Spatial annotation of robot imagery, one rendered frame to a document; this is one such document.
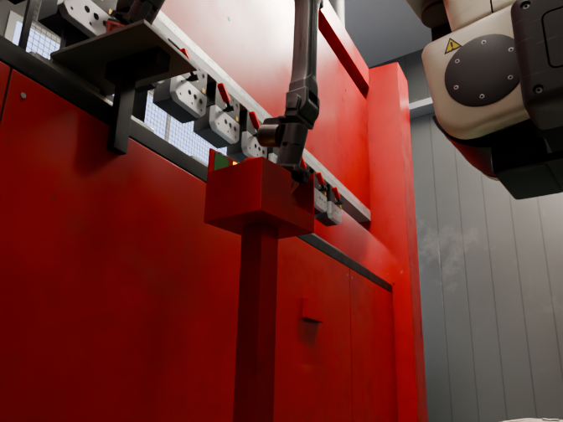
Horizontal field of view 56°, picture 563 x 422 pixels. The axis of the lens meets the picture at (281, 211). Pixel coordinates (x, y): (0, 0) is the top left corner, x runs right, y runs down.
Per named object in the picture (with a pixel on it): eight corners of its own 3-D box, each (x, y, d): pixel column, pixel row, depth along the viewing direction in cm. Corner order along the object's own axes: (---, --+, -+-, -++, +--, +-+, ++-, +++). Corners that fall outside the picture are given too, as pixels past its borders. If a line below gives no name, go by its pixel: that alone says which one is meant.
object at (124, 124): (147, 138, 103) (158, 45, 110) (93, 151, 110) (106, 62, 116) (161, 146, 107) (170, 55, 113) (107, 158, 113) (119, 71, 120)
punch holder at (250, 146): (245, 151, 184) (248, 108, 189) (225, 155, 187) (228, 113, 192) (266, 166, 196) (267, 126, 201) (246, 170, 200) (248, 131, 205)
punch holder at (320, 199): (314, 203, 234) (314, 169, 239) (296, 205, 238) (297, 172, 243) (327, 213, 247) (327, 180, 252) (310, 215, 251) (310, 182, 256)
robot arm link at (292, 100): (300, 92, 124) (318, 109, 131) (262, 94, 131) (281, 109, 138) (286, 139, 122) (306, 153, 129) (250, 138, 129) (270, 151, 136)
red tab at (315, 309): (307, 317, 182) (307, 297, 184) (302, 317, 183) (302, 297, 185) (323, 322, 195) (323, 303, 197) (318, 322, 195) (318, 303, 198)
